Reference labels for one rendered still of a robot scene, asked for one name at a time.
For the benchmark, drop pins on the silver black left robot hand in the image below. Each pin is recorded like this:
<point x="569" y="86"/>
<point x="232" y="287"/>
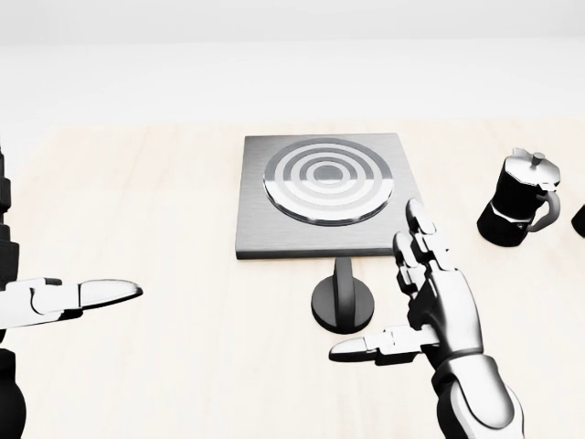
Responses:
<point x="55" y="297"/>

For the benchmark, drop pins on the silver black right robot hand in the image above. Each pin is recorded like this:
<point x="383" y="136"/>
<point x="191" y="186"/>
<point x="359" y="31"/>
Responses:
<point x="445" y="306"/>

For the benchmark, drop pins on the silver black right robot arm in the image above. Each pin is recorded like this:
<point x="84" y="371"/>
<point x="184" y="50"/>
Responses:
<point x="480" y="398"/>

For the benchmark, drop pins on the round black stove knob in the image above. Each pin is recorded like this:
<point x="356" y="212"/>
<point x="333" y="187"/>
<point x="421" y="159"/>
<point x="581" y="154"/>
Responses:
<point x="343" y="306"/>

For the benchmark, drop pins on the flat grey ringed stove plate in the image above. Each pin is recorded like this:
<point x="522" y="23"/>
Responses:
<point x="260" y="228"/>

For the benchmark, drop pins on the black silver moka pot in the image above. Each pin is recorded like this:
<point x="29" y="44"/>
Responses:
<point x="507" y="206"/>

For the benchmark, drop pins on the black rounded object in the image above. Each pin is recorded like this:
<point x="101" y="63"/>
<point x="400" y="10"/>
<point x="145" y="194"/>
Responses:
<point x="579" y="222"/>

